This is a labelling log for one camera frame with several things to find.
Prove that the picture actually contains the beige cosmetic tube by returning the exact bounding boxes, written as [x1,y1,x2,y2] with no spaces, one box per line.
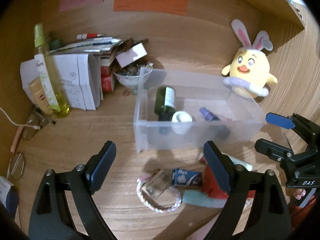
[29,77,53,116]

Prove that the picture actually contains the yellow green spray bottle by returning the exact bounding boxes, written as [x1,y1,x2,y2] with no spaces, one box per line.
[34,23,71,118]

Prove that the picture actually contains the white charging cable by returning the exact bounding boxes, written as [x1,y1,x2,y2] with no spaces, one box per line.
[0,106,41,131]

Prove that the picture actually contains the red envelope pouch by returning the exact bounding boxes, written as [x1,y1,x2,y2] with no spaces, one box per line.
[198,154,256,201]

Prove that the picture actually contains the clear plastic storage bin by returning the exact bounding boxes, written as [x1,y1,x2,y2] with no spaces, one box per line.
[133,68,265,153]

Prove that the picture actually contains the small wooden cork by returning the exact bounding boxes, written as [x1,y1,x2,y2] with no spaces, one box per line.
[142,170,171,198]

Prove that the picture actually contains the blue Max blade box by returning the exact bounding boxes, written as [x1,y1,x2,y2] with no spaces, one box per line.
[171,168,202,187]

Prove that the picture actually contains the orange sticky note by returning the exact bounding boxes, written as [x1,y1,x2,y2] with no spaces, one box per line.
[113,0,188,16]

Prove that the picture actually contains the pink white rope bracelet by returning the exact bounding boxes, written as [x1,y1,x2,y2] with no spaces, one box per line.
[135,175,183,214]

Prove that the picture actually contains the purple black spray bottle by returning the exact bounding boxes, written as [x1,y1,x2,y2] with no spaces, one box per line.
[198,107,232,140]

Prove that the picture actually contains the teal white tube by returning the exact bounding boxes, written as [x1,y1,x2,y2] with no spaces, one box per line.
[182,190,227,209]

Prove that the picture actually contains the yellow chick plush toy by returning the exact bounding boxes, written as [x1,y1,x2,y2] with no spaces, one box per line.
[221,19,278,98]

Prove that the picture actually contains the dark green dropper bottle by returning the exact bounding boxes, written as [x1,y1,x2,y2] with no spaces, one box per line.
[154,86,176,121]

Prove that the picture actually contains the white folded paper booklets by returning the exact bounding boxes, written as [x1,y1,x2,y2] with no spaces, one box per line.
[19,52,104,112]

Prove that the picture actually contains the white bowl of trinkets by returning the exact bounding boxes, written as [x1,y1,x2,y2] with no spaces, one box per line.
[114,61,153,94]

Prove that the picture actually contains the eyeglasses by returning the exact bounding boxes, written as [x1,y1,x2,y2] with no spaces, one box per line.
[7,152,25,180]

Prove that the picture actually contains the stack of books and papers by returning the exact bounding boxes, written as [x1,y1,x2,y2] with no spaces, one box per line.
[48,32,149,93]

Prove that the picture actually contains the small white cardboard box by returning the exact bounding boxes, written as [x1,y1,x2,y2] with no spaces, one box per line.
[116,43,148,68]

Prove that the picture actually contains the blue white card box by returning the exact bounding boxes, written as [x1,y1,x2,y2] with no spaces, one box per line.
[0,176,19,219]

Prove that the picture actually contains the red white marker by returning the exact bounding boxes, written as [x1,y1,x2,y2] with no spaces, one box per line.
[76,33,104,40]

